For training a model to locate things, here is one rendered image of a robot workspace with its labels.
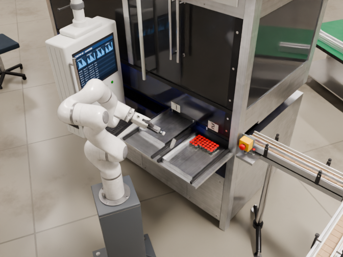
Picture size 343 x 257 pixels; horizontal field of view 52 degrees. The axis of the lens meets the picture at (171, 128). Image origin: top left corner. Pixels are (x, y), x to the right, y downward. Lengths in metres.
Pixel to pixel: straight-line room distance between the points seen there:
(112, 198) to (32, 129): 2.34
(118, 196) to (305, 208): 1.83
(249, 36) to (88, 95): 0.89
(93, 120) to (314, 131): 3.07
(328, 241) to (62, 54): 1.86
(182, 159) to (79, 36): 1.04
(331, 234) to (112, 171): 1.20
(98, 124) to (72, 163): 2.19
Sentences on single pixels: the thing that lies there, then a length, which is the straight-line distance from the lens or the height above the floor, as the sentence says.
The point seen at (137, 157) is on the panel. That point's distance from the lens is 3.36.
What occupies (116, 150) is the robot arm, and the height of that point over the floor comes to 1.28.
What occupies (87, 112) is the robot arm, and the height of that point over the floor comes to 1.62.
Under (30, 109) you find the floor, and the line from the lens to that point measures 4.65.
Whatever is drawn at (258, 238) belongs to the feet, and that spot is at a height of 0.11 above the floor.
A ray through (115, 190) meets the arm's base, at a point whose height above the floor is 0.96.
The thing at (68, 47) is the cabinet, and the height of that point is 1.54.
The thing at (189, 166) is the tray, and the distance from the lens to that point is 2.29.
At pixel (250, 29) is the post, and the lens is 1.92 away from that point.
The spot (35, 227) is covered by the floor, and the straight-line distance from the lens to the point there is 3.30.
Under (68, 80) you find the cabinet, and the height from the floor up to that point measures 1.31.
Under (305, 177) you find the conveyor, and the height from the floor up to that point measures 0.89.
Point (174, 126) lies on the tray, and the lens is 2.60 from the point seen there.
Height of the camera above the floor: 2.51
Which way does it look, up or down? 39 degrees down
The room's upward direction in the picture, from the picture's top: 1 degrees counter-clockwise
